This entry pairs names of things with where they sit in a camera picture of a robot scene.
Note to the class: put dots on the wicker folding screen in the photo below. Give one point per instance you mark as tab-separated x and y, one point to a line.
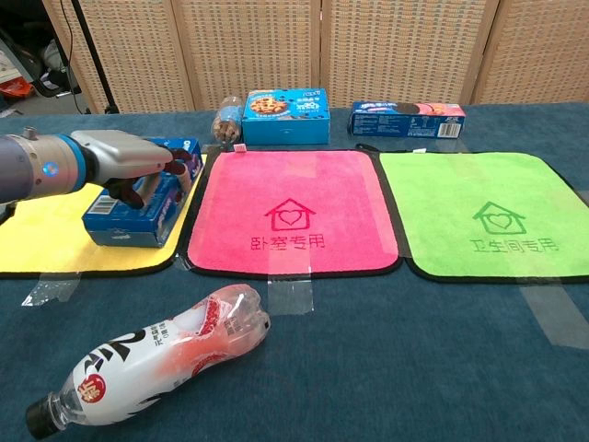
368	50

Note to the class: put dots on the yellow cloth mat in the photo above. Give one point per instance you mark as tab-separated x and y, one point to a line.
46	239

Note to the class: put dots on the clear jar of biscuit sticks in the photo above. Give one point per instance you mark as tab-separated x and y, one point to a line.
226	122

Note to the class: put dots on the blue Oreo cookie box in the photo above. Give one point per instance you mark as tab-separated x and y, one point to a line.
133	225

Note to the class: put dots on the black tripod stand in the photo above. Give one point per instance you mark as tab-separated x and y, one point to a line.
94	60

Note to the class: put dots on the blue chocolate chip cookie box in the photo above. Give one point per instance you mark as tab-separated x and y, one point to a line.
285	124

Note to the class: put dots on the long blue pink Oreo box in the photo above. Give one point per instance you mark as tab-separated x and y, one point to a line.
400	124

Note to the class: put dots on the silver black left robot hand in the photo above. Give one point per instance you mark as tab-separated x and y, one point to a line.
124	156

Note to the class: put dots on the green cloth mat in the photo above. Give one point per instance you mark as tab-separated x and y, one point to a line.
460	189

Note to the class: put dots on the clear tape strip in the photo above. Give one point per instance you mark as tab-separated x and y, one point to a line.
453	146
50	289
181	262
552	313
291	294

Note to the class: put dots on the clear plastic drink bottle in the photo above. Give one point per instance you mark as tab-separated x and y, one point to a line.
138	364

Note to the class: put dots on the orange plastic bag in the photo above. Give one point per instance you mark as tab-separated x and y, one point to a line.
16	86

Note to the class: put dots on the pink cloth mat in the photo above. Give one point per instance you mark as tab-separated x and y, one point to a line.
340	184

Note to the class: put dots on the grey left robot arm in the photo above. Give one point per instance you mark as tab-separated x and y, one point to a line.
32	166

